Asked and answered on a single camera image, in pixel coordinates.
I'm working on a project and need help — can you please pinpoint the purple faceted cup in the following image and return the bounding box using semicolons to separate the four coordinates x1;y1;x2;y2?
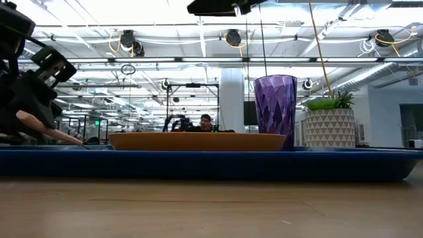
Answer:
252;74;299;152

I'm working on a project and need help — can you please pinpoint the yellow hanging cable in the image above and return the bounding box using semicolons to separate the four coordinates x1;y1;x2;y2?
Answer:
307;0;334;100

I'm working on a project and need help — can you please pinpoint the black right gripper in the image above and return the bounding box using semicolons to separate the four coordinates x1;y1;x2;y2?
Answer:
186;0;269;17

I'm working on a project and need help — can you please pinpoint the orange plate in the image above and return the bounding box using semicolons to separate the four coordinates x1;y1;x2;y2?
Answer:
108;132;287;153

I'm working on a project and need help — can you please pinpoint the black distant frame rig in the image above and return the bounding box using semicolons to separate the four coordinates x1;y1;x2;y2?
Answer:
165;82;221;133

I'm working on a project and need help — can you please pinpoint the succulent in triangle-patterned pot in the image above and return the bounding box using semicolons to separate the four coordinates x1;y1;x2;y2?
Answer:
304;89;357;149

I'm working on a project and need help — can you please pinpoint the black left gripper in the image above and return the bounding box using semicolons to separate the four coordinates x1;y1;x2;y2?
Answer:
0;1;63;136

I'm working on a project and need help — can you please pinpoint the person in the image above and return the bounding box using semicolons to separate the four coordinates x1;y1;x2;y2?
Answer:
190;113;236;134

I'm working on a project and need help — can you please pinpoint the orange-handled metal fork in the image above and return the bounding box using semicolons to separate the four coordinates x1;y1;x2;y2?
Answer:
15;110;91;150

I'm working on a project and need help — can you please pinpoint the white building pillar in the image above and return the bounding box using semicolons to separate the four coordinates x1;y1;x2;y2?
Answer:
219;67;246;134

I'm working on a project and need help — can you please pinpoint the dark wall panel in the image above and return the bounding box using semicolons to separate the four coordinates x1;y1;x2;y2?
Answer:
399;103;423;133

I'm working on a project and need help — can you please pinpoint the blue plastic tray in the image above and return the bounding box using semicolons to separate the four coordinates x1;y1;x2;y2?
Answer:
0;144;423;183

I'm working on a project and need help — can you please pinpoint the thin black hanging cable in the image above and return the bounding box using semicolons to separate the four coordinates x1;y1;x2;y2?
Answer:
244;15;251;102

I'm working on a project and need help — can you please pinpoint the black wall monitor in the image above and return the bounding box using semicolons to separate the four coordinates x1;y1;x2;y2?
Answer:
243;100;259;126

